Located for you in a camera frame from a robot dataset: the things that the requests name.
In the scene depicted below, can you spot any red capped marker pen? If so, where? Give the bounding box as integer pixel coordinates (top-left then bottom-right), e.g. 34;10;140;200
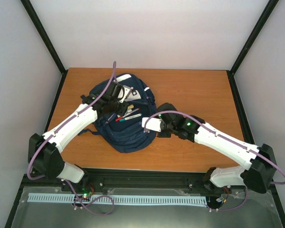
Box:
115;108;140;122

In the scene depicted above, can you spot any green capped marker pen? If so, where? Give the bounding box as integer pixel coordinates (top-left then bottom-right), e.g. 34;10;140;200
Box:
119;114;142;122

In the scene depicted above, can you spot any navy blue student backpack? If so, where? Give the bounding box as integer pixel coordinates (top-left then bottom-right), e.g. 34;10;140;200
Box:
78;73;157;153

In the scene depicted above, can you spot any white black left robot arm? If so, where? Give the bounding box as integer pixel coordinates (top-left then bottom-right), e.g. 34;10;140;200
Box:
27;82;132;191

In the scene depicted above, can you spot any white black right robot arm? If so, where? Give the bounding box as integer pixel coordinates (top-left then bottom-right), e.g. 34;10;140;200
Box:
157;103;276;193

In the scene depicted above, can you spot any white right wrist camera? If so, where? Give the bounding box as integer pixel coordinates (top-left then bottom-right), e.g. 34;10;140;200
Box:
142;117;162;133

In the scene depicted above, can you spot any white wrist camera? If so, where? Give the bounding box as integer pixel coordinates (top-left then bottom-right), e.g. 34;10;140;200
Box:
142;117;162;133
119;86;133;103

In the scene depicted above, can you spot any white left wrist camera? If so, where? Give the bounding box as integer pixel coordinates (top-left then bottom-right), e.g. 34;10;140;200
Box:
119;86;133;103

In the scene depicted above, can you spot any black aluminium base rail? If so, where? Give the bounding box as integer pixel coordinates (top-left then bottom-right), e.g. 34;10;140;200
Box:
21;166;274;198

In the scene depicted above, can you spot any light blue slotted cable duct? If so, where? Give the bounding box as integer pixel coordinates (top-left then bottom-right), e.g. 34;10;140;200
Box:
27;193;207;207

